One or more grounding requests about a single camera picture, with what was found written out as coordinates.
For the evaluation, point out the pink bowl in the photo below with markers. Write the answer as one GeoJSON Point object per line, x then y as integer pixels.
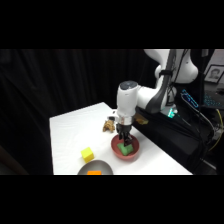
{"type": "Point", "coordinates": [133, 155]}

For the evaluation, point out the blue lit device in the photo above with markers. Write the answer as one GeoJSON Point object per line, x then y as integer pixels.
{"type": "Point", "coordinates": [189, 98]}

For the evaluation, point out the framed portrait picture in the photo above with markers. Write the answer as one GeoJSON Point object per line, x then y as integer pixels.
{"type": "Point", "coordinates": [214, 74]}

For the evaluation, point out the grey bowl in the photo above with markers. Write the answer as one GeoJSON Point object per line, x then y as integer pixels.
{"type": "Point", "coordinates": [96, 165]}

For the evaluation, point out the yellow cube block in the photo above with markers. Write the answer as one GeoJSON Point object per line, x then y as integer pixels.
{"type": "Point", "coordinates": [87, 155]}

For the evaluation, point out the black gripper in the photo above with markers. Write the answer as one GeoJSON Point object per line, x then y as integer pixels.
{"type": "Point", "coordinates": [124, 129]}

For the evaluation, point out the blue lit keyboard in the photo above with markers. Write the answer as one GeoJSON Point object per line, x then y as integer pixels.
{"type": "Point", "coordinates": [213, 101]}

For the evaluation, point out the amber wrist camera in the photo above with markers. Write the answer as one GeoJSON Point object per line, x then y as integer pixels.
{"type": "Point", "coordinates": [141, 118]}

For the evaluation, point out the green triangle block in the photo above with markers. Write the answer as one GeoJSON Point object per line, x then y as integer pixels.
{"type": "Point", "coordinates": [126, 150]}

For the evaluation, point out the black covered robot stand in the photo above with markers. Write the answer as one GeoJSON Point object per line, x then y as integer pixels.
{"type": "Point", "coordinates": [173, 140]}

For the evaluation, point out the green status light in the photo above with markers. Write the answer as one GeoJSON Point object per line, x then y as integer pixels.
{"type": "Point", "coordinates": [171, 113]}

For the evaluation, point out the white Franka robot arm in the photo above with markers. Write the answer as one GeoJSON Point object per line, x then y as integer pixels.
{"type": "Point", "coordinates": [128, 100]}

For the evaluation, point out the orange block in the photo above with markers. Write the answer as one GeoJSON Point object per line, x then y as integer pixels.
{"type": "Point", "coordinates": [94, 172]}

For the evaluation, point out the brown plush toy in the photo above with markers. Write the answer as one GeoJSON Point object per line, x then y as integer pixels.
{"type": "Point", "coordinates": [108, 126]}

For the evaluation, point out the black curtain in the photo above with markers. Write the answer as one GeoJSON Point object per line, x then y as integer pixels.
{"type": "Point", "coordinates": [40, 100]}

